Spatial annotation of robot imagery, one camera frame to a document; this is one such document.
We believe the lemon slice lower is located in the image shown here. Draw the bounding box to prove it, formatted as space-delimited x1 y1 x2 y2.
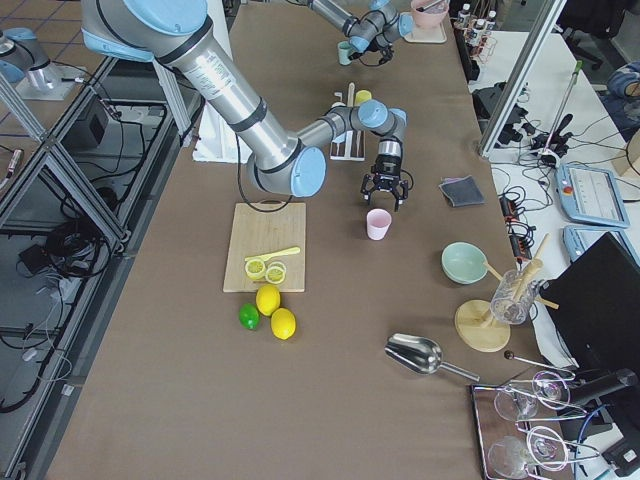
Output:
264 261 287 285

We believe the beige tray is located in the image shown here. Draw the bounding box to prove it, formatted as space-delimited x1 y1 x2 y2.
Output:
404 24 447 44

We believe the wine glass upper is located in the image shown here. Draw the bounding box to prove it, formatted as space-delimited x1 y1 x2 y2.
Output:
494 371 570 422

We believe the yellow cup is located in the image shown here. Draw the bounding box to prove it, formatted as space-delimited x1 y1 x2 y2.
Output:
354 90 372 106

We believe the pink cup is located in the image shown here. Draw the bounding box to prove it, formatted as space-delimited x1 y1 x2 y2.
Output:
366 208 392 241

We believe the white wire cup rack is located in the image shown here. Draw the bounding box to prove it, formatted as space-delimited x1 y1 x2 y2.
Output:
330 82 366 161

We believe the aluminium frame post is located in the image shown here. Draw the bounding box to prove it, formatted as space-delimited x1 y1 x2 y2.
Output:
478 0 566 160

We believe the green lime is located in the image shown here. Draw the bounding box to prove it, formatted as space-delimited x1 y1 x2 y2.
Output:
238 303 261 330

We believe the metal scoop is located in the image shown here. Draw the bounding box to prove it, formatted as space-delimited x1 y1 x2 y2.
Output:
384 333 480 383

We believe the lemon slice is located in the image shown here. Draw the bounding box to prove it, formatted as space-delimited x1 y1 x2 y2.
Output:
244 258 266 281
264 261 287 285

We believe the glass mug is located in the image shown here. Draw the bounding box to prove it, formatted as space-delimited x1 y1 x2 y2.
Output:
490 270 540 325

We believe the wine glass lower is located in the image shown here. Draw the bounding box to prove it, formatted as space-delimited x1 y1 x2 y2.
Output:
488 426 569 479

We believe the yellow plastic knife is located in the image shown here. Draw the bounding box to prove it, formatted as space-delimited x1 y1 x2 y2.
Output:
244 246 301 261

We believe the pink bowl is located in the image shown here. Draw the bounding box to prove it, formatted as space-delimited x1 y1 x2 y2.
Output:
410 0 449 28

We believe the black monitor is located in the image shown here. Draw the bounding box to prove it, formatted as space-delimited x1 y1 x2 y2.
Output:
541 233 639 372

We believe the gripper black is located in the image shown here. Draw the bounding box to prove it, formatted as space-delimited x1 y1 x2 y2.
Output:
347 39 394 65
360 157 411 212

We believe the lemon slice upper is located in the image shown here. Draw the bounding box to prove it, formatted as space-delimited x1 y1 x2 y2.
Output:
244 258 266 281

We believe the wooden mug tree stand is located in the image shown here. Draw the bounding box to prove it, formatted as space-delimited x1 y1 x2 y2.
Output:
454 234 559 352

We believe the green bowl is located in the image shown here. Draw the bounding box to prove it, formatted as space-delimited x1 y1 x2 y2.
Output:
441 242 487 285

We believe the blue teach pendant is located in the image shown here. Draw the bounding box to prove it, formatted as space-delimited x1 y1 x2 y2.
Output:
555 163 630 228
562 225 607 262

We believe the whole lemon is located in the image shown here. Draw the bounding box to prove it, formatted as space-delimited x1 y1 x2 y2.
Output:
270 307 297 340
255 284 281 317

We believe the black wine glass tray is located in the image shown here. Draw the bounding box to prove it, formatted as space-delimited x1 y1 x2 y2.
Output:
471 385 587 479

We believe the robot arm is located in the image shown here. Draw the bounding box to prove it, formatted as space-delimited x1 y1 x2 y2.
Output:
291 0 415 66
81 1 409 204

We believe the wooden cutting board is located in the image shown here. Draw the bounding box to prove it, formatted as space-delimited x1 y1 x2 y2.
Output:
223 203 306 293

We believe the grey folded cloth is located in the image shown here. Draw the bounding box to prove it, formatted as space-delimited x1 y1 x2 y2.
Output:
439 176 485 207

